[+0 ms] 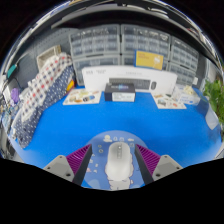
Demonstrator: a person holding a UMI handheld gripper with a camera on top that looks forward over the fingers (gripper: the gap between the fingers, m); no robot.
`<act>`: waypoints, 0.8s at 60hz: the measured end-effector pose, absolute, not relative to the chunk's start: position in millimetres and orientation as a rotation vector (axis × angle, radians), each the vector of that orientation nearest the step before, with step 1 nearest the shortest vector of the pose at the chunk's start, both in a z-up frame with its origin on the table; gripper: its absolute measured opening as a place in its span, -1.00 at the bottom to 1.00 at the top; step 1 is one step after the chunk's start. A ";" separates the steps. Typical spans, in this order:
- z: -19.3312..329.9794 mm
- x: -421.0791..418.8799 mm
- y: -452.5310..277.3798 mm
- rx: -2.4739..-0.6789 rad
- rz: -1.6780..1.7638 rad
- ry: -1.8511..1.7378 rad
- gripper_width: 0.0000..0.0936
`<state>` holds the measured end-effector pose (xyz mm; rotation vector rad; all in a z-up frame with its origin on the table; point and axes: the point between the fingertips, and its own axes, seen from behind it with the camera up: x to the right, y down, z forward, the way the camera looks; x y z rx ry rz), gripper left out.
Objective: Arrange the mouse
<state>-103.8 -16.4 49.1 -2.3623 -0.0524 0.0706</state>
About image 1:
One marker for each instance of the clear plastic bag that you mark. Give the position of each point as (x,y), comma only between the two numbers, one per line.
(188,95)

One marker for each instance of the purple plastic bag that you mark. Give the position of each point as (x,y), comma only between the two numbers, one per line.
(15,95)

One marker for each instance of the white woven basket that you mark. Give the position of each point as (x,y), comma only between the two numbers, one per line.
(46,55)

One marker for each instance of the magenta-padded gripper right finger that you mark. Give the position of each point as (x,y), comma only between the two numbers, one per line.
(166,165)

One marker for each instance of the round blue rabbit-print mouse pad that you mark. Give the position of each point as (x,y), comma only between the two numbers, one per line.
(100,146)

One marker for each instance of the navy polka-dot cloth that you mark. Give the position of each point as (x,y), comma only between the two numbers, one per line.
(28,123)

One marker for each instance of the red blue checked cloth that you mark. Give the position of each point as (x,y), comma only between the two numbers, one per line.
(43,85)

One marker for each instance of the small-picture sticker sheet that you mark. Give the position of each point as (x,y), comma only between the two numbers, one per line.
(168,101)

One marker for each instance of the yellow and blue box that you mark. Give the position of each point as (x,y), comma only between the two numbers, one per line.
(149,60)

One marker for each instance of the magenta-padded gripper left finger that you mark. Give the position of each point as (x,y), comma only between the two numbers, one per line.
(60,165)

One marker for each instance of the grey wall shelf unit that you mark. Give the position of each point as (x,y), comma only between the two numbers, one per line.
(133,15)

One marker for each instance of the white computer mouse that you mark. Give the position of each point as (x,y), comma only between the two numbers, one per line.
(118,163)

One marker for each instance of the green potted plant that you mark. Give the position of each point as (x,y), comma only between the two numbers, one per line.
(215,98)

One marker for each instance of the food sticker sheet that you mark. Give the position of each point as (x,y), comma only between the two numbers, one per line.
(81,96)

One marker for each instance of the grey small-parts drawer cabinet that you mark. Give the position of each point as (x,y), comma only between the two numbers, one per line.
(96,61)
(145,38)
(95,41)
(185,56)

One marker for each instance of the long white keyboard box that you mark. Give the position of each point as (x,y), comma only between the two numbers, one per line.
(100,76)

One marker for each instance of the small black box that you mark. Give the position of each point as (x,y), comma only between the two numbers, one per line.
(120,91)

